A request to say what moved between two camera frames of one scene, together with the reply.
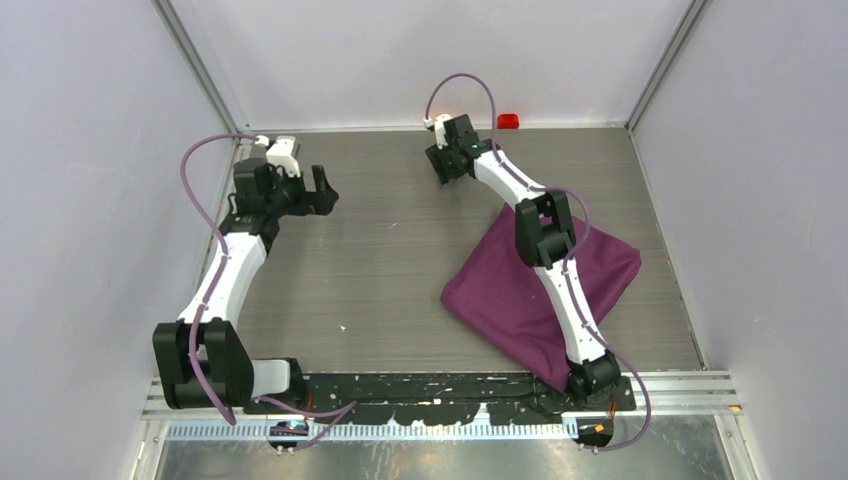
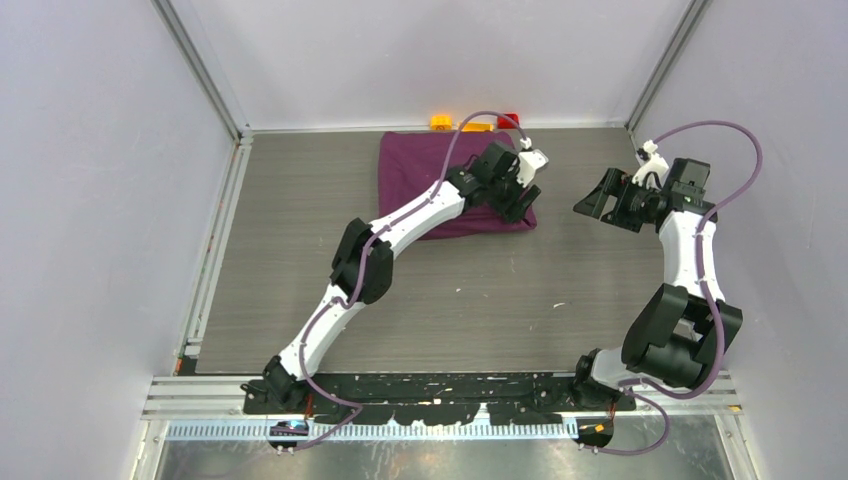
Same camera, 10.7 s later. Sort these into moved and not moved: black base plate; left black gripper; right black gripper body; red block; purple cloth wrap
Moved: left black gripper; purple cloth wrap; right black gripper body
Not moved: red block; black base plate
